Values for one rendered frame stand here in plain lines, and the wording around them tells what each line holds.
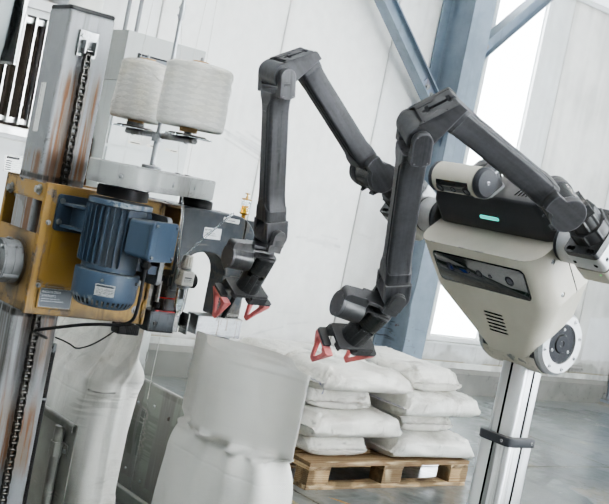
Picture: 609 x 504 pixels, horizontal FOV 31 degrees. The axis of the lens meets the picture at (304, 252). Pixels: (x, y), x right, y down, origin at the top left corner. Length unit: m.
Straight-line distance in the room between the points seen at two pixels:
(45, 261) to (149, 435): 1.07
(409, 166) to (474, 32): 6.56
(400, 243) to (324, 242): 6.11
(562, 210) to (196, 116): 0.87
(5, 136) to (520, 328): 3.44
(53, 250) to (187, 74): 0.52
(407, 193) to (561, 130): 7.96
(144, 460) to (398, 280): 1.55
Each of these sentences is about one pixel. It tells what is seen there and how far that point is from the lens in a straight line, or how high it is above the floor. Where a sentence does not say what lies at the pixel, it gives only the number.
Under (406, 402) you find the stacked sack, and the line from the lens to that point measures 5.91.
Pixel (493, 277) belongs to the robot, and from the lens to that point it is 2.60.
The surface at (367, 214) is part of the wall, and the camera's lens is 8.58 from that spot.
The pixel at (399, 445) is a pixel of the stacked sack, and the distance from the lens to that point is 5.95.
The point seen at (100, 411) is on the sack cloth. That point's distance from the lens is 3.14.
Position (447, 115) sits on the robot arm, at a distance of 2.10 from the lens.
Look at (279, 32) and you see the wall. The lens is 7.93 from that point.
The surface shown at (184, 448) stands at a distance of 2.73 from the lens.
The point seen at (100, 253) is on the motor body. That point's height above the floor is 1.21.
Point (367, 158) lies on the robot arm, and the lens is 2.70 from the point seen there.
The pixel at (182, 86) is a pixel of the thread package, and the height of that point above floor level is 1.62.
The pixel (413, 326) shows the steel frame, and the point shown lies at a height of 0.59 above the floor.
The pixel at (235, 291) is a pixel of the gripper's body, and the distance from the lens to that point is 2.66.
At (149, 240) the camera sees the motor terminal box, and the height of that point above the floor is 1.26.
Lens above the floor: 1.43
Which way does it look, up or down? 3 degrees down
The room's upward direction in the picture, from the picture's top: 11 degrees clockwise
